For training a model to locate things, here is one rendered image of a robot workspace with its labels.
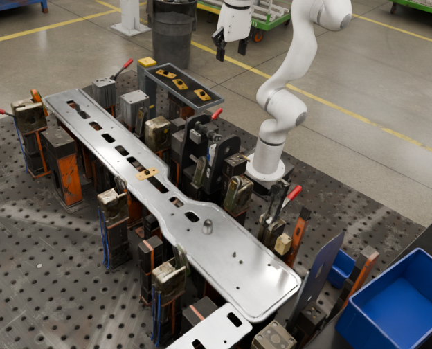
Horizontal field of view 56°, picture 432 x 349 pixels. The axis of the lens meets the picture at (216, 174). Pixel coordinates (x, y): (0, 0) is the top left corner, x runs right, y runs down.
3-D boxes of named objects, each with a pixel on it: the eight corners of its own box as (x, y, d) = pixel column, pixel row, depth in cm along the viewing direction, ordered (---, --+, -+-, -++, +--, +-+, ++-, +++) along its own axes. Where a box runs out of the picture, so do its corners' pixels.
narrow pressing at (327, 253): (283, 332, 106) (316, 248, 84) (310, 307, 112) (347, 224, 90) (284, 334, 106) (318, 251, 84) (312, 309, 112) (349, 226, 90)
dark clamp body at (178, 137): (162, 204, 180) (163, 133, 155) (185, 192, 187) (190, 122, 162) (176, 219, 174) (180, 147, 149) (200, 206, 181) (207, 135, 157)
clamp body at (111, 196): (97, 260, 154) (88, 192, 132) (126, 244, 161) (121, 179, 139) (111, 275, 149) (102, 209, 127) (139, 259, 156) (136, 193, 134)
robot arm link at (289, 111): (272, 125, 186) (283, 79, 169) (301, 147, 176) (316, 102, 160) (253, 134, 180) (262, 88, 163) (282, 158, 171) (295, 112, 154)
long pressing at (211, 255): (33, 100, 180) (32, 97, 179) (80, 87, 193) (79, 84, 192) (253, 329, 107) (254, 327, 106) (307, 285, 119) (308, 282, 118)
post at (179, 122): (168, 194, 185) (169, 120, 159) (176, 190, 187) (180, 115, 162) (174, 201, 182) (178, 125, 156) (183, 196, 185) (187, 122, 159)
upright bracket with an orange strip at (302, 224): (270, 303, 147) (302, 205, 115) (272, 301, 147) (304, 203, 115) (275, 309, 145) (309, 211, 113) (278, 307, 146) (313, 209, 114)
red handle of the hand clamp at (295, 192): (261, 218, 128) (294, 181, 129) (263, 220, 129) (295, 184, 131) (271, 226, 125) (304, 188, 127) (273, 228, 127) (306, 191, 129)
